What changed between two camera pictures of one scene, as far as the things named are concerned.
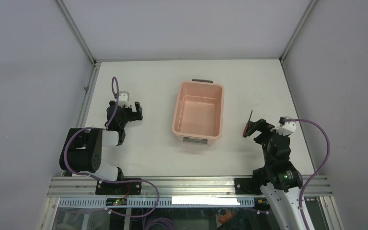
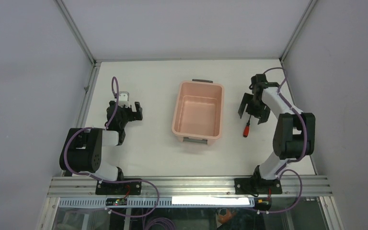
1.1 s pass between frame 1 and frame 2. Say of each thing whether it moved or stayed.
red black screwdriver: stayed
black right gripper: moved
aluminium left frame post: stayed
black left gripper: stayed
